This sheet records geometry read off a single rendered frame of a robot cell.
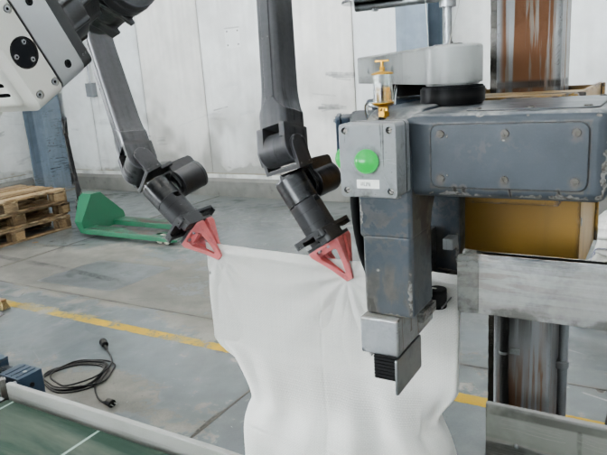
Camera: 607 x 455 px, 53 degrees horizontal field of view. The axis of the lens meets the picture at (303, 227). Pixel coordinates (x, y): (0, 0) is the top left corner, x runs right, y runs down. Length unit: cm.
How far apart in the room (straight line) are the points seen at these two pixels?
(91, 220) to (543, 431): 547
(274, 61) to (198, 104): 663
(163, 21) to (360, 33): 265
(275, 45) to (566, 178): 56
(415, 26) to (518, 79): 458
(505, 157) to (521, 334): 66
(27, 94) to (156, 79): 734
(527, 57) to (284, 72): 45
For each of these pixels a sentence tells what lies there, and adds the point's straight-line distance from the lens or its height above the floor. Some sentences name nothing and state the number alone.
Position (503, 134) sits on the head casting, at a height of 131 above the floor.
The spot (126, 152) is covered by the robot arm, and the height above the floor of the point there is 127.
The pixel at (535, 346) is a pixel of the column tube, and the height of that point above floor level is 82.
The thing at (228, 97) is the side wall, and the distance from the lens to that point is 739.
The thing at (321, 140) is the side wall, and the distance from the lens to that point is 676.
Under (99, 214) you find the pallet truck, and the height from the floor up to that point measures 17.
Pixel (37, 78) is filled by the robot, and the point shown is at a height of 141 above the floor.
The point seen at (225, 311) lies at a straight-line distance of 122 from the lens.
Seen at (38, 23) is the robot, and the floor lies 147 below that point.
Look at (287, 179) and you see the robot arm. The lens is 103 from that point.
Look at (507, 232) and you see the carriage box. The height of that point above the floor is 111.
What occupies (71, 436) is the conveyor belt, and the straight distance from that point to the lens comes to 207.
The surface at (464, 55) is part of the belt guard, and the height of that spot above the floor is 140.
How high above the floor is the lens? 139
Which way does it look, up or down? 14 degrees down
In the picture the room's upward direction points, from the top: 4 degrees counter-clockwise
